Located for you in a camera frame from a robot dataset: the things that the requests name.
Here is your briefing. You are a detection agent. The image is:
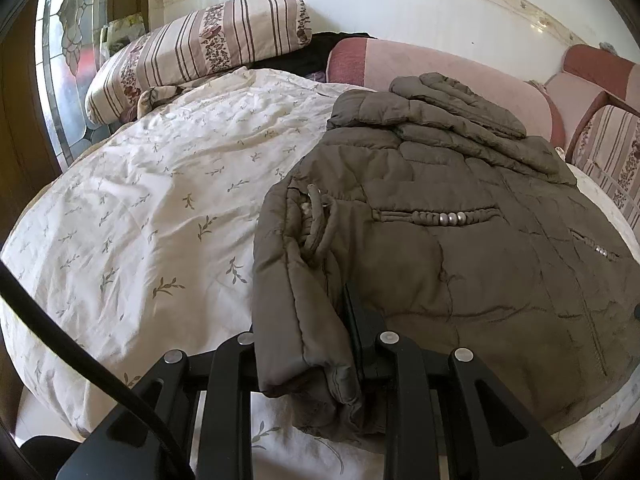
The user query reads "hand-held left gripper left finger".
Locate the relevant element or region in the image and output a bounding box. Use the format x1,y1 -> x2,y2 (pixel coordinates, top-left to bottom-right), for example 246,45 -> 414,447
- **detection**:
55,331 -> 262,480

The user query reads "striped floral bolster pillow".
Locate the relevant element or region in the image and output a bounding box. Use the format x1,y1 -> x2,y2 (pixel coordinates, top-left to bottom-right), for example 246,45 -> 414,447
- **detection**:
85,0 -> 312,126

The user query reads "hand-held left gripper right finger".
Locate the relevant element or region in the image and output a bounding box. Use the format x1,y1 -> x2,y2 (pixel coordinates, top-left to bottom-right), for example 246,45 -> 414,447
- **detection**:
344,284 -> 584,480

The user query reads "black cloth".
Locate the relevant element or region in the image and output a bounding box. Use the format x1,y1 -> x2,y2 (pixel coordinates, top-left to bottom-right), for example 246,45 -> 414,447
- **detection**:
252,31 -> 373,81

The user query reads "black cable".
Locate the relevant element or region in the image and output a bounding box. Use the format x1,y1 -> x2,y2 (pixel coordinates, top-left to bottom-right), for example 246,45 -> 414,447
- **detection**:
0,262 -> 197,480

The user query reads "crumpled patterned cloth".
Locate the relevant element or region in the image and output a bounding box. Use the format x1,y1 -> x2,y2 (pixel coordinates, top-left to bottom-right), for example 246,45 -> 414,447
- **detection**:
135,85 -> 186,116

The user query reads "striped floral flat cushion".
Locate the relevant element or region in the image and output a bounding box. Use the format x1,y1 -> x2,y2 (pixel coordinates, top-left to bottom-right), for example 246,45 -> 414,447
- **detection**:
565,105 -> 640,216

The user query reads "stained glass door panel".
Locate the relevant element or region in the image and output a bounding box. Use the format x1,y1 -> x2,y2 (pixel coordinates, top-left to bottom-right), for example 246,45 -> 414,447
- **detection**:
35,0 -> 113,171

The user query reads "dark cloth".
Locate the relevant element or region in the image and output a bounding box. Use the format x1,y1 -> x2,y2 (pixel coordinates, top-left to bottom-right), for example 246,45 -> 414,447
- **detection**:
20,435 -> 88,480

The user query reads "olive quilted hooded jacket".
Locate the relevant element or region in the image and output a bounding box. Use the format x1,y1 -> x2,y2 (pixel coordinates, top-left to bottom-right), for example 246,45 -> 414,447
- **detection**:
251,72 -> 640,443

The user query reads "white floral blanket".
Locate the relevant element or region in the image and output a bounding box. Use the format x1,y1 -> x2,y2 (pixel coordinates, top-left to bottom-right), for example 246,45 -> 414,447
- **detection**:
0,66 -> 640,480

